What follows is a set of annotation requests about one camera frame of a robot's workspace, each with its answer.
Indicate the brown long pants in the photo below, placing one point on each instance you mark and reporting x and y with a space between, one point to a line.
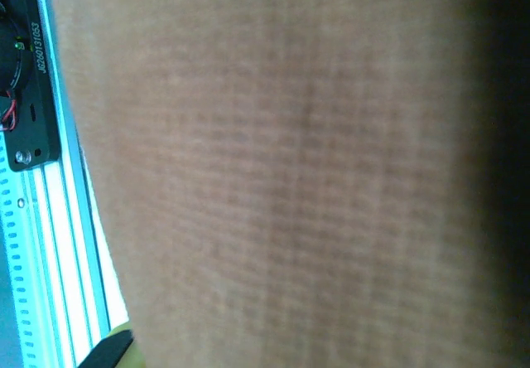
290 177

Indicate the aluminium mounting rail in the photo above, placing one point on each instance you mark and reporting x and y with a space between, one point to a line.
54 202

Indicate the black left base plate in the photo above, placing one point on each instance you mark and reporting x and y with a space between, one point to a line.
40 94

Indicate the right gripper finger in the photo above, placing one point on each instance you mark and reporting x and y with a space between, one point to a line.
108 349

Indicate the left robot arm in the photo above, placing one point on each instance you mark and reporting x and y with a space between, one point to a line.
12 65

